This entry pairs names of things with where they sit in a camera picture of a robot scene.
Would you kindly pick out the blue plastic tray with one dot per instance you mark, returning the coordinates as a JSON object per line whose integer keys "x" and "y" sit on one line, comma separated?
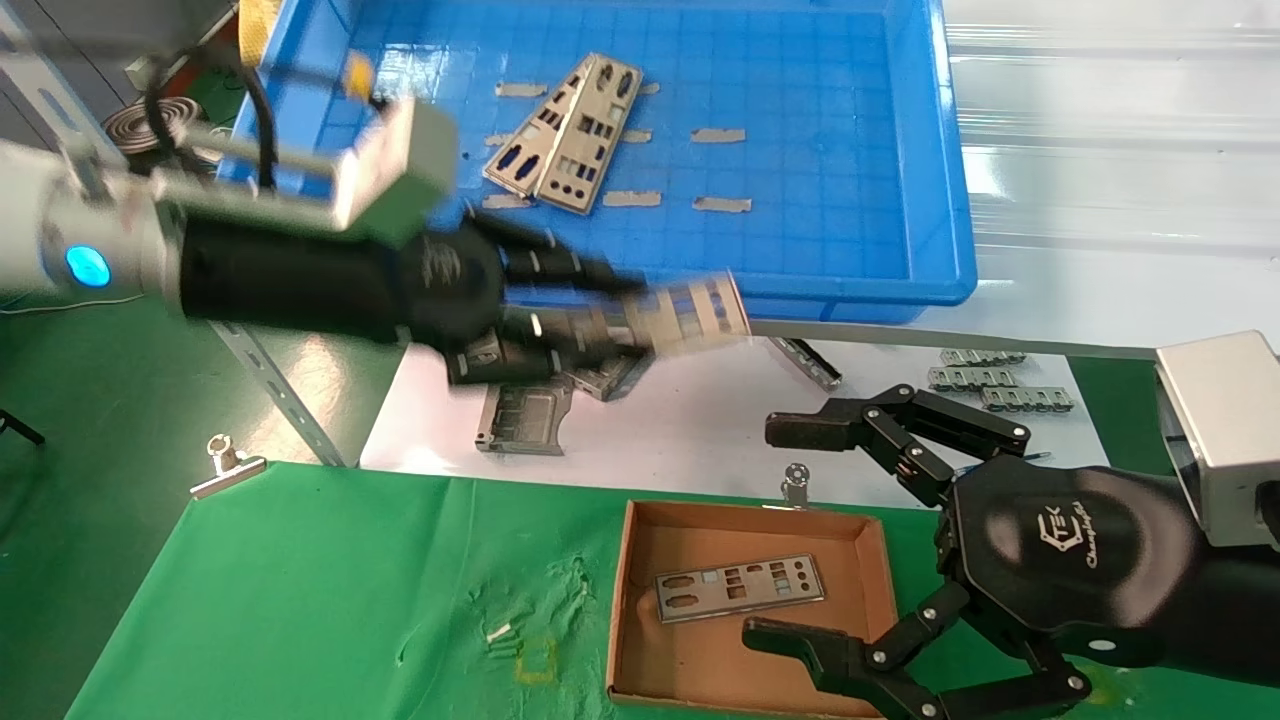
{"x": 820, "y": 100}

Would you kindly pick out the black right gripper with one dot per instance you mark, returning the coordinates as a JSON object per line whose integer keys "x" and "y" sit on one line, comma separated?
{"x": 1070, "y": 560}

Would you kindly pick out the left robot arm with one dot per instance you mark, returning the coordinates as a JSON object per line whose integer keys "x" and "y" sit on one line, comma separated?
{"x": 280, "y": 280}

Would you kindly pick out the silver binder clip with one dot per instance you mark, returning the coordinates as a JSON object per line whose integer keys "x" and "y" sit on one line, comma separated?
{"x": 795, "y": 492}
{"x": 225, "y": 478}

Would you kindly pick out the small white tape scrap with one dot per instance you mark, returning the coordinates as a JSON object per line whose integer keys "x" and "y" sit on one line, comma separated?
{"x": 498, "y": 631}

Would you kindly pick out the flat metal frame plate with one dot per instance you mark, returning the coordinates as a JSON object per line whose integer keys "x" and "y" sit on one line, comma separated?
{"x": 530, "y": 443}

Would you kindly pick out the narrow metal strip part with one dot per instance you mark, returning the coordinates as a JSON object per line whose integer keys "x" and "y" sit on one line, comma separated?
{"x": 810, "y": 365}

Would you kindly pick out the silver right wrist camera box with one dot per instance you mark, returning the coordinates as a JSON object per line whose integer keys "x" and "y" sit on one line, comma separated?
{"x": 1220, "y": 430}

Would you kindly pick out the black round disc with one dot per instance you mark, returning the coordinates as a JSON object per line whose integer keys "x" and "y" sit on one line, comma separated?
{"x": 125, "y": 125}

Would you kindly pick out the folded metal bracket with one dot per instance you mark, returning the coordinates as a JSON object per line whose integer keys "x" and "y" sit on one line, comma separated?
{"x": 615, "y": 382}

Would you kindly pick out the slotted metal strip part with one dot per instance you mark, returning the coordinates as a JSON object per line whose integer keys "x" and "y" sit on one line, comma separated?
{"x": 980, "y": 356}
{"x": 970, "y": 378}
{"x": 1025, "y": 398}

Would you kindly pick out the green cloth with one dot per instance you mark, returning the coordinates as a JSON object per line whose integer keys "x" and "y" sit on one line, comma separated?
{"x": 350, "y": 600}

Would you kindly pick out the white board sheet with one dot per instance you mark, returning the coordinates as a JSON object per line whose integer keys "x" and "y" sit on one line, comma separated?
{"x": 700, "y": 440}

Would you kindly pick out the grey metal shelf beam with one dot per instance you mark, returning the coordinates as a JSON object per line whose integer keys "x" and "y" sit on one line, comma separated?
{"x": 1000, "y": 343}

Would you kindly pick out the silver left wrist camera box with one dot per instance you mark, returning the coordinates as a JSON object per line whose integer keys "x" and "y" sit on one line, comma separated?
{"x": 400, "y": 170}

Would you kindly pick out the brown cardboard box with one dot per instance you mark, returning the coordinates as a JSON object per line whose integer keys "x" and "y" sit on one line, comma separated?
{"x": 700, "y": 660}

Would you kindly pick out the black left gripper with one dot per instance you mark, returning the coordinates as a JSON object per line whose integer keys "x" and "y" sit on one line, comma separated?
{"x": 450, "y": 290}

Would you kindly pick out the white wall box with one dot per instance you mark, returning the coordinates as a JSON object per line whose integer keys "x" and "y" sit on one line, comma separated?
{"x": 140, "y": 72}

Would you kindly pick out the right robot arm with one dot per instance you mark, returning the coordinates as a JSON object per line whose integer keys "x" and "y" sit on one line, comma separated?
{"x": 1240, "y": 610}

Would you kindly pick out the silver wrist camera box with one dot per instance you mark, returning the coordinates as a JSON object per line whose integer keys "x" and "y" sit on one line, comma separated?
{"x": 400, "y": 170}
{"x": 1220, "y": 430}

